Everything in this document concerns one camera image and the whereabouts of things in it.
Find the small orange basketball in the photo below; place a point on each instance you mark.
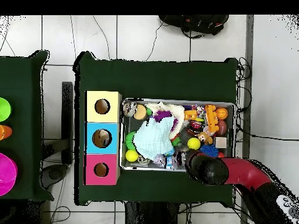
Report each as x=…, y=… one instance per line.
x=222, y=113

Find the green plastic cup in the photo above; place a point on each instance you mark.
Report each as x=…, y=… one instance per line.
x=4, y=109

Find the wooden box with three holes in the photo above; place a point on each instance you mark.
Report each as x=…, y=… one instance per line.
x=91, y=109

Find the mint green waffle cloth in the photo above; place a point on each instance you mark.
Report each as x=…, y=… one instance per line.
x=154, y=137

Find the black upright panel on stand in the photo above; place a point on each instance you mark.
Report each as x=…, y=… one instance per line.
x=67, y=116

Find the orange plastic cone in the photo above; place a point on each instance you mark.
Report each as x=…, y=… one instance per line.
x=5, y=132

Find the brown plush monkey toy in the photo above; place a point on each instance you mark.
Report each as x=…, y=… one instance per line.
x=205, y=138

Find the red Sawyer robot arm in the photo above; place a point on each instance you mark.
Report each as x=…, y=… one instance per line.
x=210, y=170

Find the cream knitted cloth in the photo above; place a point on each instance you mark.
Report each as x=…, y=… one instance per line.
x=178, y=114

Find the magenta plastic bowl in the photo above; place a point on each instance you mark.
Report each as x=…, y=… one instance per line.
x=7, y=175

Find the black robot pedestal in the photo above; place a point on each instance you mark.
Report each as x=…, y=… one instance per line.
x=151, y=214

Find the green spiky rubber ball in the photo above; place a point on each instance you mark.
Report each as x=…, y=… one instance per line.
x=129, y=141

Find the blue spiky rubber ball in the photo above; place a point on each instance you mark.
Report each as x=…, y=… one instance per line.
x=209, y=150

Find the long orange building block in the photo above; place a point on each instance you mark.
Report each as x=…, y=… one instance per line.
x=211, y=119

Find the dark green table cloth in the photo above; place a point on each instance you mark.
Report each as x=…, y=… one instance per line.
x=151, y=79
x=18, y=81

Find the black backpack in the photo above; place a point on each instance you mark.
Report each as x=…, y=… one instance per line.
x=196, y=23

